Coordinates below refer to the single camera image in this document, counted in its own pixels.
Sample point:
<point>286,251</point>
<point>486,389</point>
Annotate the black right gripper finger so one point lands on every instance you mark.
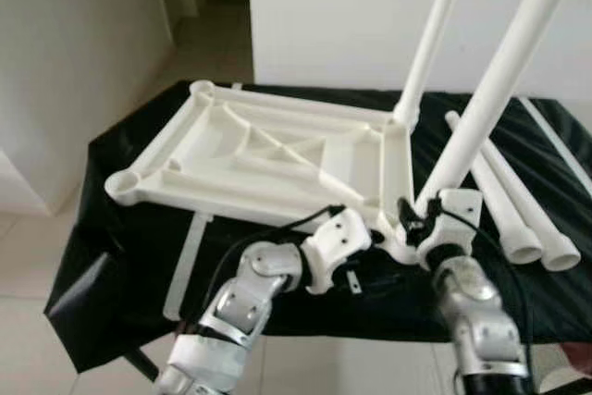
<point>407,213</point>

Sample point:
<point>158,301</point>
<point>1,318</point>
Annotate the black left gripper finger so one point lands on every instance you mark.
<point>381,235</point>

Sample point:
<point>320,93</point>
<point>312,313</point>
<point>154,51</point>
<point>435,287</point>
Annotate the white plastic table leg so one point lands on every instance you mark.
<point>505,219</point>
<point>535,215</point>
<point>430,39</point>
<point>499,71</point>

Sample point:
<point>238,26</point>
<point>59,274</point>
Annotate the white plastic table top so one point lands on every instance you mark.
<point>231,150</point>

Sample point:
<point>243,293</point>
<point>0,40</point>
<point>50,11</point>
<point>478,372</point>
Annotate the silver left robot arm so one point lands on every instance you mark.
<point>245,298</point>

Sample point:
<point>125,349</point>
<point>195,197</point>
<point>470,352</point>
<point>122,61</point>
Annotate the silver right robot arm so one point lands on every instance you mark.
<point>476,316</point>

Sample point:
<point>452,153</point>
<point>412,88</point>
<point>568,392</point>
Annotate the black table cloth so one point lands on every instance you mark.
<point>370,321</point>

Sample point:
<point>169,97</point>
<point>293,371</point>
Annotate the white fabric strip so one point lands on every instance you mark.
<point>185,270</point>
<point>555,145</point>

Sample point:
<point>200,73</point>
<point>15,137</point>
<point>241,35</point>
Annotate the black metal table leg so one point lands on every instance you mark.
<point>141,365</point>

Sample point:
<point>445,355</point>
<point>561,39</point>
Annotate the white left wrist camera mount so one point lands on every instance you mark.
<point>335,242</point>

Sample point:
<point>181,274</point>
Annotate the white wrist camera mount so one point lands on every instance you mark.
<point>335,242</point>
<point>461,205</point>

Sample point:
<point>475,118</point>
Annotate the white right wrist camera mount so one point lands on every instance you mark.
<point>461,205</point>

